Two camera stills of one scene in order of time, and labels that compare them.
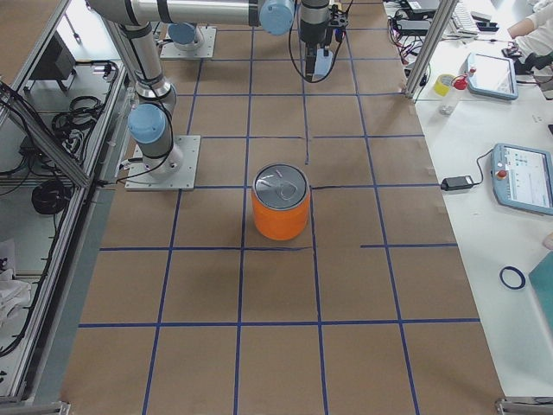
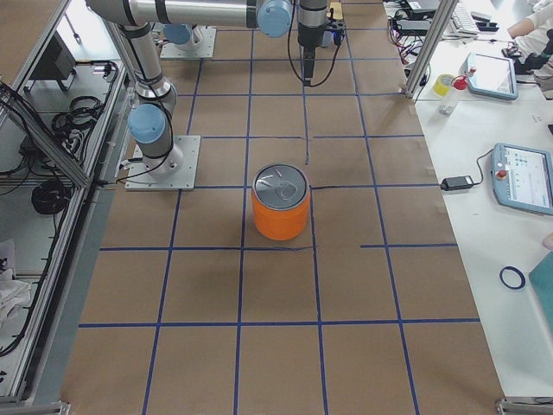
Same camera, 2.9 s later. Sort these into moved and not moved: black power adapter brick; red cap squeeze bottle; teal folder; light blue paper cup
Moved: light blue paper cup
Not moved: red cap squeeze bottle; teal folder; black power adapter brick
